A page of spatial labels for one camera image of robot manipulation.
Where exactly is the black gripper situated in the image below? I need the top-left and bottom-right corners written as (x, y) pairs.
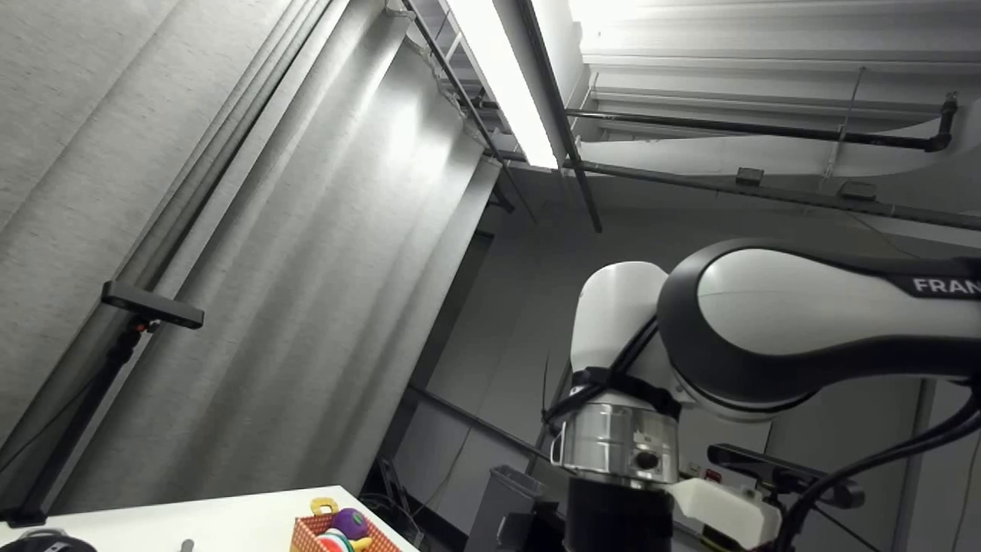
top-left (563, 480), bottom-right (677, 552)

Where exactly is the purple toy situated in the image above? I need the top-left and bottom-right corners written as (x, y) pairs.
top-left (334, 508), bottom-right (373, 539)

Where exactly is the wooden box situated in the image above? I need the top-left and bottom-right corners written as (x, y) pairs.
top-left (287, 495), bottom-right (404, 552)

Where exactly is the long grey ceiling conduit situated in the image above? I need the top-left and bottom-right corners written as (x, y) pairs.
top-left (502, 153), bottom-right (981, 235)

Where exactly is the grey curtain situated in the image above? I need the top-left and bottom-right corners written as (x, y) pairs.
top-left (0, 0), bottom-right (507, 515)

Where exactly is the ceiling light fixture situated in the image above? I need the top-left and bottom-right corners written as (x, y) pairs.
top-left (437, 0), bottom-right (561, 173)

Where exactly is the black round object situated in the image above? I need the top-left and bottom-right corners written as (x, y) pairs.
top-left (0, 529), bottom-right (72, 552)

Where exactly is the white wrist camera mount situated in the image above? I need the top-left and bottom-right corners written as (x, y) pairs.
top-left (667, 473), bottom-right (785, 552)

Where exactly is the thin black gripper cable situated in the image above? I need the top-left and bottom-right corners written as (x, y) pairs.
top-left (544, 317), bottom-right (667, 425)

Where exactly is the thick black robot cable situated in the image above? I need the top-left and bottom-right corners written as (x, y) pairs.
top-left (775, 377), bottom-right (981, 552)

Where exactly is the black camera on tripod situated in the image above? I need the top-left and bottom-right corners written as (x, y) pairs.
top-left (0, 281), bottom-right (208, 530)

